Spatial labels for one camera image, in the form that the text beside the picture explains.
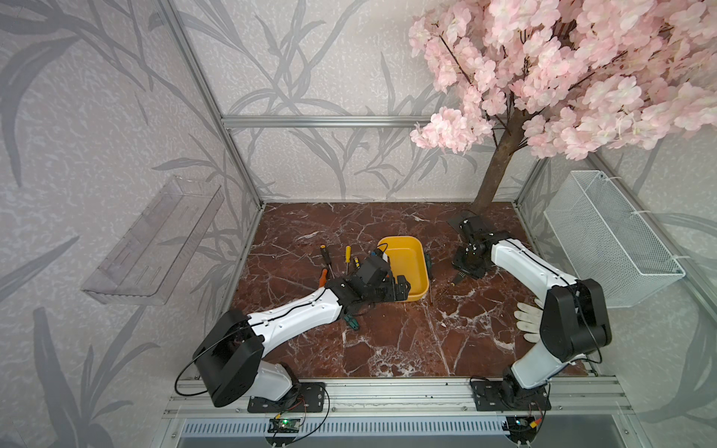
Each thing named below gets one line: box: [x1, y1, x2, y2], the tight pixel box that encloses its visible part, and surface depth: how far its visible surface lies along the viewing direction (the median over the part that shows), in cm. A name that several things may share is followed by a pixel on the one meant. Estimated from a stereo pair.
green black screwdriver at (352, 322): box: [343, 314, 360, 331], surface depth 86 cm
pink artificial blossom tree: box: [408, 0, 717, 215], surface depth 54 cm
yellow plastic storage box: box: [377, 236, 430, 302], surface depth 103 cm
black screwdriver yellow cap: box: [320, 244, 336, 280], surface depth 105 cm
